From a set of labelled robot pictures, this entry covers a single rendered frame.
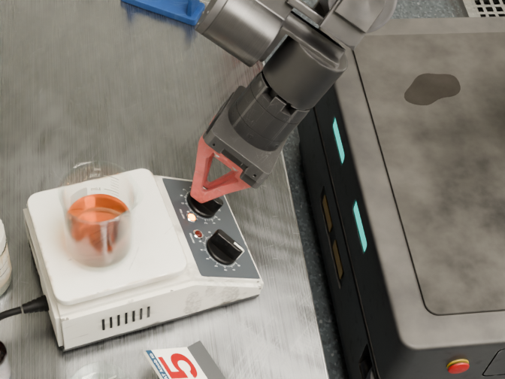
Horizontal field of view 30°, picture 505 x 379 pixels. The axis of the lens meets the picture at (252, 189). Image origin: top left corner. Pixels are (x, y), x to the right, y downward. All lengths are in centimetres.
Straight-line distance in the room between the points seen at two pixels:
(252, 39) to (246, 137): 10
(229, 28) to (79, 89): 33
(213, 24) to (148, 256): 21
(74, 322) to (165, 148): 26
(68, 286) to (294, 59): 27
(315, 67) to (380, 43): 95
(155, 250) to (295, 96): 18
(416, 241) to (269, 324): 60
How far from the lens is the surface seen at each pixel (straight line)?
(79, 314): 84
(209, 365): 89
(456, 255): 149
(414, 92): 168
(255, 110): 83
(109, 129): 104
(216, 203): 91
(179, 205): 90
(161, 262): 84
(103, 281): 83
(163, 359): 86
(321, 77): 80
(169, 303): 87
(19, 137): 104
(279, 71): 81
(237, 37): 79
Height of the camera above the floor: 155
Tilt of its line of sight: 53 degrees down
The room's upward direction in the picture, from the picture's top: 10 degrees clockwise
